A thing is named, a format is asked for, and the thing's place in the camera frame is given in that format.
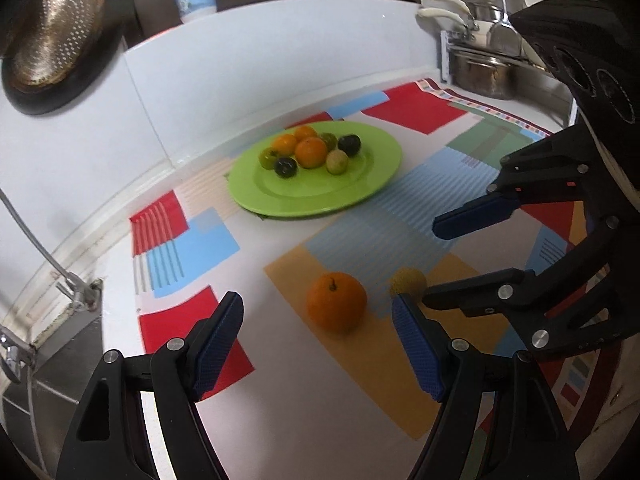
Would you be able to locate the tall kitchen faucet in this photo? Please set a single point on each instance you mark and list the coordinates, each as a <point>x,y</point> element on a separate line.
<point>18,355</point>

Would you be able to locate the steel pot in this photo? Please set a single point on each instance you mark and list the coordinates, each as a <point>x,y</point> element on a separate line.
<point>483,75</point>

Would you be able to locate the small orange on plate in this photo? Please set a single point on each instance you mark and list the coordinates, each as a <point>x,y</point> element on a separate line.
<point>304,132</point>
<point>284,145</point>

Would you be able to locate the steel sink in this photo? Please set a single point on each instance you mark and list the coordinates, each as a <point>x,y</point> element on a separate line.
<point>37,412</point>

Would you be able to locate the yellow kiwi-like fruit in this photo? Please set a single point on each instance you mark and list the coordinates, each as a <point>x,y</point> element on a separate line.
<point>337,162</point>

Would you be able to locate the green plate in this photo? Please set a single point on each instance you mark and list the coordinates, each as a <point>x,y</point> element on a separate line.
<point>311,192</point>

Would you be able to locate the colourful patterned mat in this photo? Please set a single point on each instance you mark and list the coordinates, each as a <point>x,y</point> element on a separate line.
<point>295,401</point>

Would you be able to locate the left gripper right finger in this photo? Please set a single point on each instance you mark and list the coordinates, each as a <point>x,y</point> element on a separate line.
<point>450,371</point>

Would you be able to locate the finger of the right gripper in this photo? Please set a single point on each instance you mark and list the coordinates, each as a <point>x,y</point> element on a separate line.
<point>474,216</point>
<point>483,295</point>

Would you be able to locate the green-yellow fruit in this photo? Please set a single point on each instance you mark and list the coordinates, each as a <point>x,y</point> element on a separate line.
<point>268,159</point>

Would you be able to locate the black frying pan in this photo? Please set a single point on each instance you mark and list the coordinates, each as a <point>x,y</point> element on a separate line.
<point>59,49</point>

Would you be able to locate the dark plum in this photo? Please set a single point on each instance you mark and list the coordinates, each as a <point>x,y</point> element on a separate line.
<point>286,167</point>
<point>350,144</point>

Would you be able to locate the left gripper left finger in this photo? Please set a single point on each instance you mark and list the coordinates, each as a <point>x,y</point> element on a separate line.
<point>182,371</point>

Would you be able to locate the tan round fruit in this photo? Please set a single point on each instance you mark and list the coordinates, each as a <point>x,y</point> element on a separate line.
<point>410,281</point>

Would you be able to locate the steel spatula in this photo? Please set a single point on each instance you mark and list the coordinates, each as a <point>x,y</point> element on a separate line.
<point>502,36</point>

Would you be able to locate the green fruit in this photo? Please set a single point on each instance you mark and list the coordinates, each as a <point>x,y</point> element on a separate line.
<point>330,140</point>

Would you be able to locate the slim gooseneck faucet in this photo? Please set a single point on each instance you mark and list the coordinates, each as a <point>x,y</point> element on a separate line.
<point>82,295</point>

